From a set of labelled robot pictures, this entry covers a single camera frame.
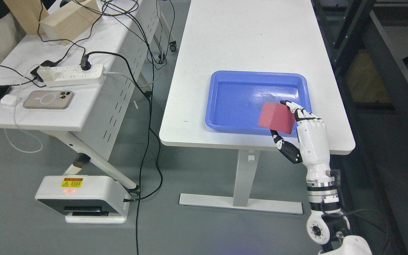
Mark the tall cardboard box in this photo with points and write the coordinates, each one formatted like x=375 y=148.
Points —
x=28 y=13

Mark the pink block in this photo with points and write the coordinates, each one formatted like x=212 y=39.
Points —
x=278 y=117

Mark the beige smartphone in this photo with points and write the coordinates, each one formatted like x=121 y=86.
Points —
x=50 y=99

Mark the white earbuds case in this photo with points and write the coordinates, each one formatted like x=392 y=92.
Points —
x=9 y=100

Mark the black right metal shelf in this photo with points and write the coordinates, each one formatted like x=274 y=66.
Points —
x=367 y=43

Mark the white table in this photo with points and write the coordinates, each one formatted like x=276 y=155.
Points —
x=234 y=56

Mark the white power strip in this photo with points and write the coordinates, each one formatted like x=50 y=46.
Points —
x=71 y=75

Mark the white folding desk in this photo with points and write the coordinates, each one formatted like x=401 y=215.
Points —
x=116 y=48

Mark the blue plastic tray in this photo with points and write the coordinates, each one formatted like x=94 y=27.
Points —
x=236 y=98

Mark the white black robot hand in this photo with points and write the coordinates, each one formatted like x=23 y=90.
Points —
x=314 y=152

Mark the white floor device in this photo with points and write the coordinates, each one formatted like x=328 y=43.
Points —
x=85 y=199

